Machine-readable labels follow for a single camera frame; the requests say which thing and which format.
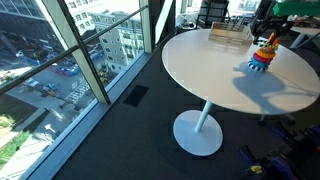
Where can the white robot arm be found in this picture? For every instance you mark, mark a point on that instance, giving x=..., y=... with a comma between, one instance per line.
x=265, y=9

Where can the black chair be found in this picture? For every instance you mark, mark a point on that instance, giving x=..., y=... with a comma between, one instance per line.
x=211, y=11

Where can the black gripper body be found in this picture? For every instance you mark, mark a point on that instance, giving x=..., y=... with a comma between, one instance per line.
x=261, y=25

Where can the orange rod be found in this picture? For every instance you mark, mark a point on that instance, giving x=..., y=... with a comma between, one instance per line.
x=273, y=39

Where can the white table pedestal base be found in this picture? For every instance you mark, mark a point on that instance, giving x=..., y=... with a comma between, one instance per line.
x=197, y=132

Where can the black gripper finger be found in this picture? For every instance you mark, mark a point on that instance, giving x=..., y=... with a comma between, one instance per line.
x=282, y=31
x=257, y=38

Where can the wooden tray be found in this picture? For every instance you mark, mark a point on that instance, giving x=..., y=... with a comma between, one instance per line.
x=231, y=33

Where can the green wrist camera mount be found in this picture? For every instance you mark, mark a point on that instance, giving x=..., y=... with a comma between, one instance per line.
x=297, y=7

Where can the black floor vent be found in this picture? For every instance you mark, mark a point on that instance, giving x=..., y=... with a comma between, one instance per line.
x=136, y=95

